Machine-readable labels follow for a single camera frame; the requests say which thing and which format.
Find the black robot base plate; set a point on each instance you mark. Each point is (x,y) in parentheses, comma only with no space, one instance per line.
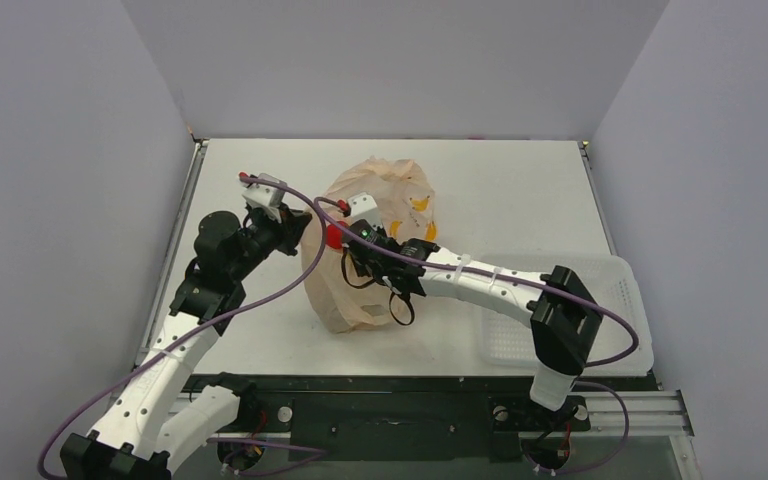
(410,443)

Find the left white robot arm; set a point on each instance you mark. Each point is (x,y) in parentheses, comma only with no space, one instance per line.
(135,438)

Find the orange translucent plastic bag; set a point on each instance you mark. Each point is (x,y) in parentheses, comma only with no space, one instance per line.
(406,201)

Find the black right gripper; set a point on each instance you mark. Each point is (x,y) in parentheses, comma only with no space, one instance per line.
(356,245)

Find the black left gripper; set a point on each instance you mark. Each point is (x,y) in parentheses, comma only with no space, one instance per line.
(292,223)

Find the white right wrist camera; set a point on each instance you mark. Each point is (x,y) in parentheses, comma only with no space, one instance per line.
(363,207)

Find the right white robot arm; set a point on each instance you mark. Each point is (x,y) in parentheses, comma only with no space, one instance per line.
(556,306)

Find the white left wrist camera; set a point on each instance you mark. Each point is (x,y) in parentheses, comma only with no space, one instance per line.
(264,192)

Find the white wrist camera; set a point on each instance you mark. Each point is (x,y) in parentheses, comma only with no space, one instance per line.
(363,207)
(264,192)

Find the red fake fruit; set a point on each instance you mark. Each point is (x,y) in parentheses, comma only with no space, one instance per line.
(334,235)

